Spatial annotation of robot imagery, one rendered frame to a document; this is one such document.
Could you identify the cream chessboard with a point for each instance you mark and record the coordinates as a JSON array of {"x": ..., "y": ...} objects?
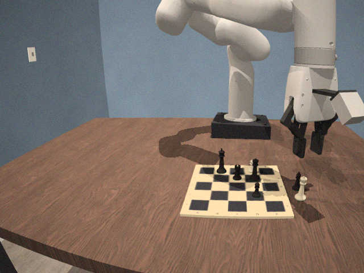
[{"x": 214, "y": 195}]

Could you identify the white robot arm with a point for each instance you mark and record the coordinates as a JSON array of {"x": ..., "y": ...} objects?
[{"x": 314, "y": 42}]

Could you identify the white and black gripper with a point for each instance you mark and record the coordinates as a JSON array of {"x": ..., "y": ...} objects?
[{"x": 308, "y": 106}]

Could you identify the white queen chess piece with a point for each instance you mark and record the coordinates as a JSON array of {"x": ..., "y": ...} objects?
[{"x": 300, "y": 195}]

